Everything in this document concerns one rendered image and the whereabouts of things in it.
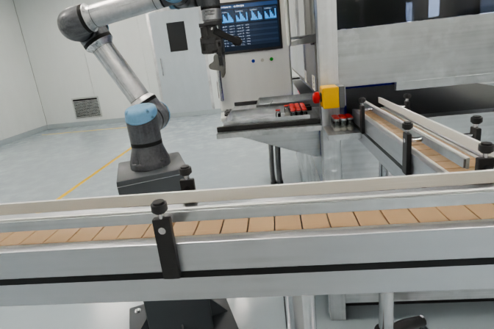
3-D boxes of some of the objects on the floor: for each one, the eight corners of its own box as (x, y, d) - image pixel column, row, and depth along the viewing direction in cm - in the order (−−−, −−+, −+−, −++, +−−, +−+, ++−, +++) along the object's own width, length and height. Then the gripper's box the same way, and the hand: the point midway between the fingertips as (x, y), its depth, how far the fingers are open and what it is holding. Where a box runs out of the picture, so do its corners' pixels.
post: (343, 309, 150) (323, -296, 94) (345, 320, 145) (326, -319, 89) (328, 310, 151) (300, -292, 95) (331, 320, 145) (302, -313, 89)
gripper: (201, 24, 131) (209, 78, 137) (196, 22, 122) (204, 80, 128) (223, 21, 130) (229, 76, 136) (219, 19, 122) (226, 78, 127)
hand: (224, 74), depth 131 cm, fingers closed
